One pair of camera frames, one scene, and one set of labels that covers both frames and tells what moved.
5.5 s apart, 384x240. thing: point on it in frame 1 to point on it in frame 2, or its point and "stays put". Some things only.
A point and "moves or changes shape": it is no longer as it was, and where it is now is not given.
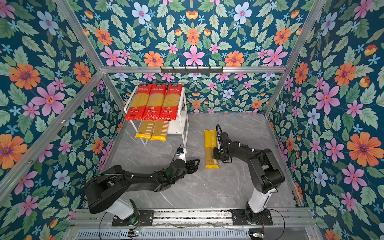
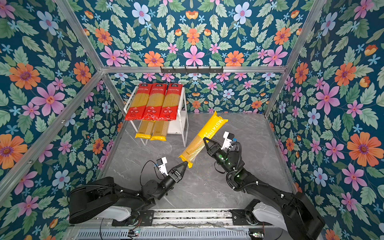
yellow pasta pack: (210, 143) moves or changes shape
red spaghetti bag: (155, 103) stays put
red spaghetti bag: (170, 108) stays put
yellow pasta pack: (146, 129) stays put
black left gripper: (191, 165) to (175, 173)
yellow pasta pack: (160, 130) stays put
